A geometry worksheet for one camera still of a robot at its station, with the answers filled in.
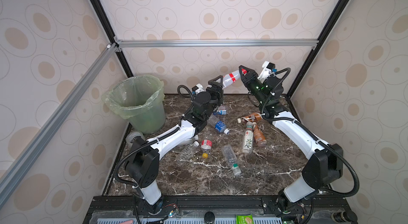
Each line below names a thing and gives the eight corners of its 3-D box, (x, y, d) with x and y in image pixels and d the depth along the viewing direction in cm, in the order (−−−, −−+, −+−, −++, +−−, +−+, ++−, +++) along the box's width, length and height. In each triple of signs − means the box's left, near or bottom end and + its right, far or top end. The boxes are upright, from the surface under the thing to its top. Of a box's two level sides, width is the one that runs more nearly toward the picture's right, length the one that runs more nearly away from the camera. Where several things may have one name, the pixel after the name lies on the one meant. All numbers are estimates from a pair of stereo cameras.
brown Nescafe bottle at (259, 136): (255, 146, 95) (257, 142, 91) (251, 126, 104) (253, 121, 100) (264, 146, 95) (267, 142, 91) (259, 126, 104) (261, 121, 100)
